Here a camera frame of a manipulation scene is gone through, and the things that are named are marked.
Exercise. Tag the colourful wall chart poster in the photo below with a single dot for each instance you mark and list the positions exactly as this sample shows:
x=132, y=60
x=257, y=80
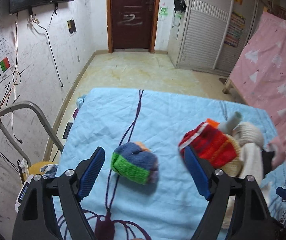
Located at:
x=235, y=29

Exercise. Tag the orange small box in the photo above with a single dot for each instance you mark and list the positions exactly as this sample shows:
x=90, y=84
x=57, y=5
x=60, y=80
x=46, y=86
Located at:
x=212, y=123

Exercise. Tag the grey metal chair frame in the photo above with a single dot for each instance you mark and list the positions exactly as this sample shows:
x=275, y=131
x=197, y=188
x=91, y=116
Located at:
x=31, y=128

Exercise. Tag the white louvered wardrobe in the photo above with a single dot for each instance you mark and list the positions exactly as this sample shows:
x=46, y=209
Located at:
x=197, y=36

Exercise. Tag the cream ribbed knitted scarf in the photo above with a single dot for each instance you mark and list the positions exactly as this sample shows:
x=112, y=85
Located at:
x=251, y=158

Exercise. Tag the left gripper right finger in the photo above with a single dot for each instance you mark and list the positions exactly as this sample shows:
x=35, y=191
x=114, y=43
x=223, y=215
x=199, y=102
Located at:
x=200, y=170

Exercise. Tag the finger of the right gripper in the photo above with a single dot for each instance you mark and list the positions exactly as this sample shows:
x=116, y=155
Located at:
x=281, y=192

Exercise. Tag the light blue bed quilt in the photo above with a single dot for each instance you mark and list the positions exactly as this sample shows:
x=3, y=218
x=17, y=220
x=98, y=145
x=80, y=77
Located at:
x=170, y=208

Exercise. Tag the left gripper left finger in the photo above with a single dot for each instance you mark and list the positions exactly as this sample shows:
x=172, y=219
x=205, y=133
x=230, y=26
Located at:
x=88, y=171

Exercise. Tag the red striped knitted sock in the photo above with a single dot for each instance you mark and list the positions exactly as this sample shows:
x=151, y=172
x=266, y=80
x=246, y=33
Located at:
x=211, y=144

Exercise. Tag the blue green knitted sock ball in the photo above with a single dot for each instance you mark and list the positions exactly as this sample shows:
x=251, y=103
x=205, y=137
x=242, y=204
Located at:
x=135, y=162

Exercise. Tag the dark brown wooden door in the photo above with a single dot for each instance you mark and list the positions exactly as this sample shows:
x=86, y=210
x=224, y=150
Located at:
x=132, y=24

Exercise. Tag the pink tree-print curtain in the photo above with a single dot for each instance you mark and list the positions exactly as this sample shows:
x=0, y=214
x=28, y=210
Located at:
x=259, y=76

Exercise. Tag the grey plastic pipe piece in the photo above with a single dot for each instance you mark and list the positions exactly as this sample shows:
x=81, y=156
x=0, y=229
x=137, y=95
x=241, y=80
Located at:
x=231, y=123

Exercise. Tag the yellow plastic trash bin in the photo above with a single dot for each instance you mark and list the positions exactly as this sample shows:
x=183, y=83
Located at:
x=46, y=168

